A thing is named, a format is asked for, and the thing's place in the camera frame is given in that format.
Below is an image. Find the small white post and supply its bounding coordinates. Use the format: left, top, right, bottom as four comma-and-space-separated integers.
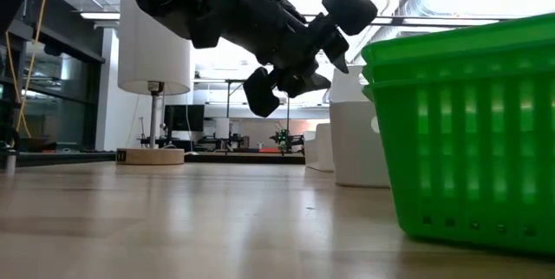
4, 148, 18, 175

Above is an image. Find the green-lit black device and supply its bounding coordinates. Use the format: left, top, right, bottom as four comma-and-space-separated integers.
269, 127, 305, 155

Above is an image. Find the small white lamp shade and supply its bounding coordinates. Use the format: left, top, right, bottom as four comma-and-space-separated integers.
214, 117, 231, 140

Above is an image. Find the white plastic bin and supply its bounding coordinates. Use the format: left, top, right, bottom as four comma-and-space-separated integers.
329, 100, 391, 188
303, 122, 336, 172
328, 64, 369, 105

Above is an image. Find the black computer monitor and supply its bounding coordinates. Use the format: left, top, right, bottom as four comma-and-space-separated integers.
163, 104, 206, 133

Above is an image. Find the yellow hanging cable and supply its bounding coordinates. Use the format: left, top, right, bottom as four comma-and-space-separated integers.
4, 31, 32, 138
15, 0, 51, 138

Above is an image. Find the linear ceiling light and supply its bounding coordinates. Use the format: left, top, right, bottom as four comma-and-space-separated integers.
80, 11, 500, 29

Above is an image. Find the white shade table lamp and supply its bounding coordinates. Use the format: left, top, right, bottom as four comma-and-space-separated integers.
115, 0, 192, 166

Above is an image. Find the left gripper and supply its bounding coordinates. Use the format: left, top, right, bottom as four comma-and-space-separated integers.
190, 0, 379, 119

